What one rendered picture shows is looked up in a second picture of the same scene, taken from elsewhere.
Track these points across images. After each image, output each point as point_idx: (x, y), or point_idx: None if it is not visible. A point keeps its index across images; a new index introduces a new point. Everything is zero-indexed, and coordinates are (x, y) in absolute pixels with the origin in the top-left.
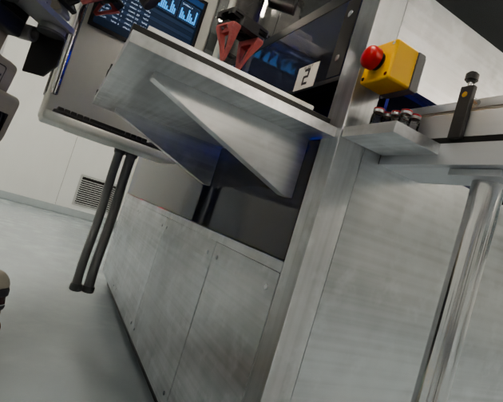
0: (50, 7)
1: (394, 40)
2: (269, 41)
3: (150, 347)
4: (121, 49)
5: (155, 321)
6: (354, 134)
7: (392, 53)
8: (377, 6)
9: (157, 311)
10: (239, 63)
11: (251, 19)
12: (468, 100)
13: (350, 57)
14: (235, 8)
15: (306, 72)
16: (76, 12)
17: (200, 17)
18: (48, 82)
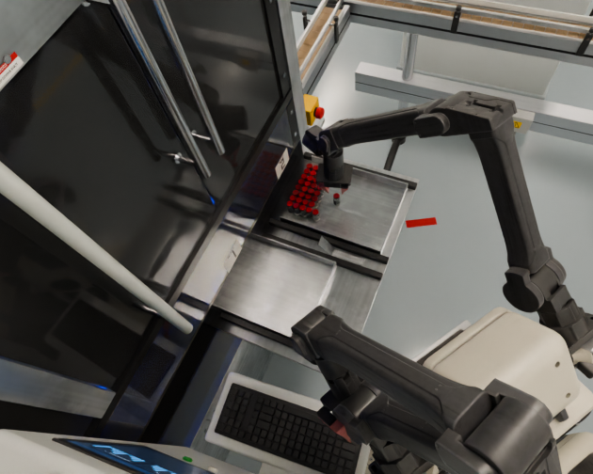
0: (425, 349)
1: (317, 99)
2: (224, 210)
3: (264, 364)
4: (408, 206)
5: (258, 368)
6: None
7: (318, 103)
8: (302, 95)
9: (255, 369)
10: (328, 187)
11: None
12: (302, 90)
13: (300, 125)
14: (351, 165)
15: (281, 162)
16: (370, 464)
17: (88, 442)
18: None
